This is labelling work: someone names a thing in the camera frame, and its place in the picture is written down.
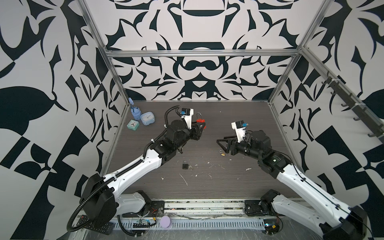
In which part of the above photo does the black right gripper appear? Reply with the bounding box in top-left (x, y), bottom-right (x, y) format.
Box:
top-left (216, 134), bottom-right (263, 162)

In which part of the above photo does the red safety padlock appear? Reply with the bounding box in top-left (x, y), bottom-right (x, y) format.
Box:
top-left (196, 112), bottom-right (206, 123)

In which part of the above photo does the small black padlock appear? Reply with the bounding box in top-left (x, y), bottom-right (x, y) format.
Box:
top-left (182, 161), bottom-right (190, 170)

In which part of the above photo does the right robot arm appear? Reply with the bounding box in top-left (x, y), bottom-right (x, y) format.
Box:
top-left (217, 129), bottom-right (368, 240)

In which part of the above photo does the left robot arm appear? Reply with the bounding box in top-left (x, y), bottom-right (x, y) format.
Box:
top-left (67, 106), bottom-right (206, 232)

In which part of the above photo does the light blue alarm clock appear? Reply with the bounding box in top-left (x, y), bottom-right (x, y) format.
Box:
top-left (140, 112), bottom-right (156, 126)

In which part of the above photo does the blue pen holder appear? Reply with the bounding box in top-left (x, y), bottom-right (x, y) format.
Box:
top-left (128, 98), bottom-right (142, 121)

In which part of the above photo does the green small clock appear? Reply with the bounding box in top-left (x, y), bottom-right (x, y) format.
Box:
top-left (127, 120), bottom-right (140, 131)

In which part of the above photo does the right electronics board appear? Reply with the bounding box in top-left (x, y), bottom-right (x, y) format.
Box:
top-left (263, 217), bottom-right (284, 236)

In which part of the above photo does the purple round disc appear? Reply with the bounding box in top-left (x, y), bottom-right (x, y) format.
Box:
top-left (160, 216), bottom-right (172, 229)

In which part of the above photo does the green circuit board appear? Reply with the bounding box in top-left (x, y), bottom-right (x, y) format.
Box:
top-left (132, 218), bottom-right (157, 228)

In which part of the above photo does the black remote control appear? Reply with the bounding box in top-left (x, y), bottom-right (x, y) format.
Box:
top-left (76, 215), bottom-right (115, 236)

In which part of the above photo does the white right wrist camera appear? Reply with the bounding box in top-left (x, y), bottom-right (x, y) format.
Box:
top-left (231, 120), bottom-right (248, 143)

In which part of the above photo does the white cable duct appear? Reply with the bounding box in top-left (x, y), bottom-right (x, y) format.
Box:
top-left (123, 219), bottom-right (265, 231)

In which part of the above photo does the wall hook rack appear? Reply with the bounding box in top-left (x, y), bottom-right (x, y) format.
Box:
top-left (322, 71), bottom-right (384, 144)

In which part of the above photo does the aluminium frame corner post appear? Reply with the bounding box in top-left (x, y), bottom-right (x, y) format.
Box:
top-left (77, 0), bottom-right (130, 106)

